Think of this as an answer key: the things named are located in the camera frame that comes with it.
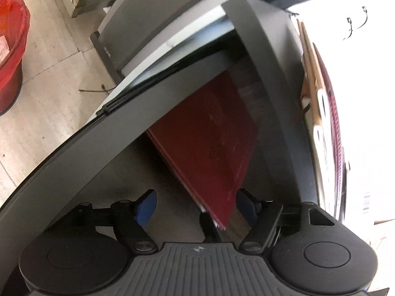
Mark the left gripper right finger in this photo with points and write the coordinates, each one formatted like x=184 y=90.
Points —
x=262 y=217

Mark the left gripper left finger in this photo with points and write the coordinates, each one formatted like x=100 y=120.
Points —
x=129 y=220

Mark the drawer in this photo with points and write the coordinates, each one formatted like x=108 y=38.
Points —
x=113 y=158

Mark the dark wood drawer cabinet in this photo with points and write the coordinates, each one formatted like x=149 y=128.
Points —
x=292 y=161

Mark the dark red certificate book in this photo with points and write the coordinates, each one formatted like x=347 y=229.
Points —
x=339 y=158

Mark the beige paper folder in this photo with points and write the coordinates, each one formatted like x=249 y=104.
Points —
x=311 y=77

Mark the red mesh waste bin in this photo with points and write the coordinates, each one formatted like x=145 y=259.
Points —
x=15 y=22

